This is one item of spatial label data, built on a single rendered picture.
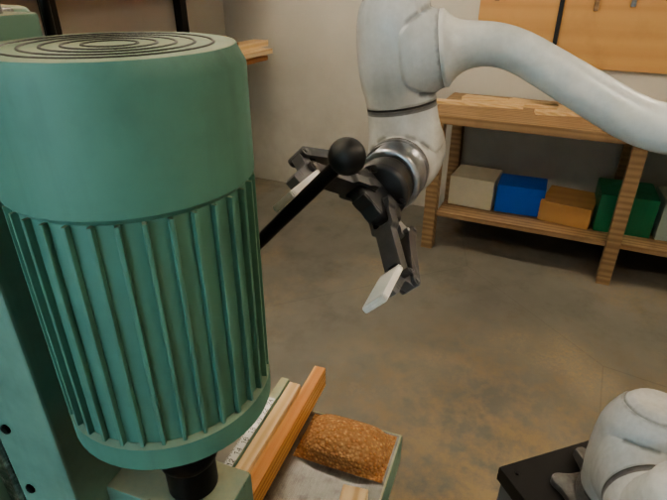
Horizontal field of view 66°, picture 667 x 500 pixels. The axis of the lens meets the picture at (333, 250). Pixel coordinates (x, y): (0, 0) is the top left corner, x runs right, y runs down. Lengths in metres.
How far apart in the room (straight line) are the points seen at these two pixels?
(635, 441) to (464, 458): 1.11
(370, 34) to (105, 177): 0.49
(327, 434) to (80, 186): 0.59
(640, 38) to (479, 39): 2.80
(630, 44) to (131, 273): 3.32
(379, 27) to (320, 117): 3.34
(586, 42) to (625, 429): 2.75
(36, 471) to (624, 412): 0.87
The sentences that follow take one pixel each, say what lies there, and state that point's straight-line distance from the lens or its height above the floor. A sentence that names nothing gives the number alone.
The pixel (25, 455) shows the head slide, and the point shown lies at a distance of 0.61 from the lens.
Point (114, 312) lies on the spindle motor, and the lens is 0.37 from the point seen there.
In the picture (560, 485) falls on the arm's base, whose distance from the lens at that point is 1.21.
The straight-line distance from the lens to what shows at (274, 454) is 0.80.
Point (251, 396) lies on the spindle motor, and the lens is 0.46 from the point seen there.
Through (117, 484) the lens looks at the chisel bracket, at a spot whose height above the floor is 1.07.
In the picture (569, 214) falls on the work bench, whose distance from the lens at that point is 3.27.
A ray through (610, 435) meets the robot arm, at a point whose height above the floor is 0.85.
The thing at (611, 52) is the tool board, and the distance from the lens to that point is 3.51.
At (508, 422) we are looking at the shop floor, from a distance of 2.23.
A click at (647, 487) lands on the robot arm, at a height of 0.91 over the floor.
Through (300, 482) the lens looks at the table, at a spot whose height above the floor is 0.90.
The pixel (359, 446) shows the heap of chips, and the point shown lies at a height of 0.93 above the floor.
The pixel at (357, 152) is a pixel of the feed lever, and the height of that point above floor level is 1.41.
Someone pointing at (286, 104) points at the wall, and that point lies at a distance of 4.18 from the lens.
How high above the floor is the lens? 1.55
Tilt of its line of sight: 28 degrees down
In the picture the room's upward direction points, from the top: straight up
